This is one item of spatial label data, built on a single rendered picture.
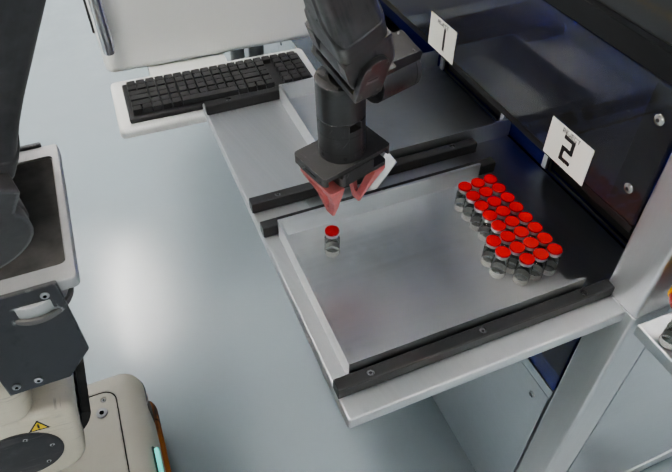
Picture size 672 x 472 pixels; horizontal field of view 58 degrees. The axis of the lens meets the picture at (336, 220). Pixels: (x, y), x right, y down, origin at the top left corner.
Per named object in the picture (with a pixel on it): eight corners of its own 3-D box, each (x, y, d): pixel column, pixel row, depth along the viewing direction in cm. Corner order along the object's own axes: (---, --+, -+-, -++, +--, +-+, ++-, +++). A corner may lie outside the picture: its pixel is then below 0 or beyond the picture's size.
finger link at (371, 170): (385, 204, 81) (387, 151, 74) (343, 229, 78) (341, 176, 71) (353, 177, 85) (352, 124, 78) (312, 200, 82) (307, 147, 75)
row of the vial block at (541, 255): (475, 198, 96) (480, 175, 93) (544, 278, 84) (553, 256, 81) (463, 201, 96) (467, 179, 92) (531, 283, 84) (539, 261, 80)
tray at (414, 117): (436, 65, 125) (438, 49, 123) (508, 134, 108) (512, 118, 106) (279, 100, 116) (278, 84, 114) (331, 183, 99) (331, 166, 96)
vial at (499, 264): (499, 265, 86) (505, 243, 83) (508, 276, 85) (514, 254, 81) (485, 270, 85) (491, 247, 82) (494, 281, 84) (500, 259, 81)
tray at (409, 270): (476, 179, 100) (479, 162, 97) (578, 294, 82) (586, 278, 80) (278, 236, 90) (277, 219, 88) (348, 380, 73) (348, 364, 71)
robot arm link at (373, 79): (314, 8, 61) (366, 67, 58) (401, -27, 65) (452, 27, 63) (300, 86, 71) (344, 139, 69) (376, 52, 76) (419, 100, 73)
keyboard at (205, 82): (297, 56, 143) (296, 46, 141) (317, 86, 133) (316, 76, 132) (122, 89, 133) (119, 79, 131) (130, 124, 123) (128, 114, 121)
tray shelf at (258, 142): (423, 61, 130) (424, 54, 129) (667, 302, 84) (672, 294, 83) (203, 111, 117) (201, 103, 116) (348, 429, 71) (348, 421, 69)
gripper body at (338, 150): (390, 155, 76) (393, 107, 70) (325, 192, 72) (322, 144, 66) (357, 130, 79) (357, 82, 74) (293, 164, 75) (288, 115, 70)
